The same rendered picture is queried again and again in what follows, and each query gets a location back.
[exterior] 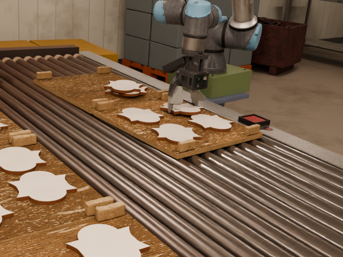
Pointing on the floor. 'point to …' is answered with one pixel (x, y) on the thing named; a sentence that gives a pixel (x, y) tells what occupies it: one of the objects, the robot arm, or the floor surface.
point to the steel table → (315, 39)
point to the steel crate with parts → (279, 45)
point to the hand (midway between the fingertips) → (181, 108)
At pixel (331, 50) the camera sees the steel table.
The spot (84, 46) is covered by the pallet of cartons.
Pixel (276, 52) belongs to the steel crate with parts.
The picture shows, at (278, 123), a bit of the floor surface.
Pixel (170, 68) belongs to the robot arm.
